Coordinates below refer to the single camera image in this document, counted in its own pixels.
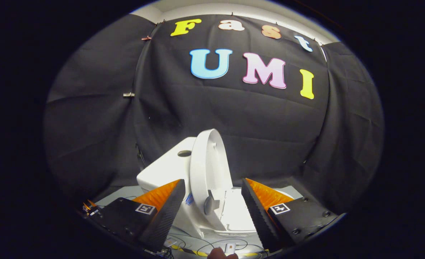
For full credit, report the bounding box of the yellow black floor tape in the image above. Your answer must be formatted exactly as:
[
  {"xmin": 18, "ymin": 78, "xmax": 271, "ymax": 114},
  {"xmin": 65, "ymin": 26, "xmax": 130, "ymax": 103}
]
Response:
[{"xmin": 171, "ymin": 245, "xmax": 270, "ymax": 258}]

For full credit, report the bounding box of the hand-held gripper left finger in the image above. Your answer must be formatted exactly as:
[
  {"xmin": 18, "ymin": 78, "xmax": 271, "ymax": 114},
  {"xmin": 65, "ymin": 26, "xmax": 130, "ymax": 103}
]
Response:
[{"xmin": 89, "ymin": 179, "xmax": 186, "ymax": 253}]

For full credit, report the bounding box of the small orange electronic part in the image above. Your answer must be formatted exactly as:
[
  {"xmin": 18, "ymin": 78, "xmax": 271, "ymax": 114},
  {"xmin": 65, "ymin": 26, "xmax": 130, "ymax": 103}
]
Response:
[{"xmin": 82, "ymin": 200, "xmax": 100, "ymax": 217}]

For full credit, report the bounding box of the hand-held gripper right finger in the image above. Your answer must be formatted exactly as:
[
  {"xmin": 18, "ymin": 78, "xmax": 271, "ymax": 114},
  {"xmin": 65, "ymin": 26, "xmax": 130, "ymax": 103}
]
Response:
[{"xmin": 241, "ymin": 178, "xmax": 339, "ymax": 251}]

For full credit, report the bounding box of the white toilet lid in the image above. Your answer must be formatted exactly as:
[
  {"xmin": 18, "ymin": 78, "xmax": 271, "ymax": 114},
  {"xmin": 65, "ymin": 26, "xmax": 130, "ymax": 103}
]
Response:
[{"xmin": 190, "ymin": 128, "xmax": 235, "ymax": 233}]

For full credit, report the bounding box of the white toilet seat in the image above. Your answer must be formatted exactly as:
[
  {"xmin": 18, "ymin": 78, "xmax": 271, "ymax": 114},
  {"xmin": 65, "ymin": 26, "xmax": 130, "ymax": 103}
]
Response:
[{"xmin": 216, "ymin": 187, "xmax": 295, "ymax": 236}]

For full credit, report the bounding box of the black backdrop cloth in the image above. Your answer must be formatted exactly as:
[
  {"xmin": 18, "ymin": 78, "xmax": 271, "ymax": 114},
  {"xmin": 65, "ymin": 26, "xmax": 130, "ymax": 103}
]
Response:
[{"xmin": 43, "ymin": 14, "xmax": 384, "ymax": 216}]

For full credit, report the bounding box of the black cable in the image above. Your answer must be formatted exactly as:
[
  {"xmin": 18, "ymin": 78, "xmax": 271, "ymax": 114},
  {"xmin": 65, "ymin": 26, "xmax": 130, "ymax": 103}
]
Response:
[{"xmin": 167, "ymin": 233, "xmax": 270, "ymax": 258}]

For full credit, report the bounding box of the white toilet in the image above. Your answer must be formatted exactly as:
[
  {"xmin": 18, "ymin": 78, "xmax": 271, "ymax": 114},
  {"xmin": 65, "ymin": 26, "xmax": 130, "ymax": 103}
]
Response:
[{"xmin": 137, "ymin": 136, "xmax": 294, "ymax": 240}]

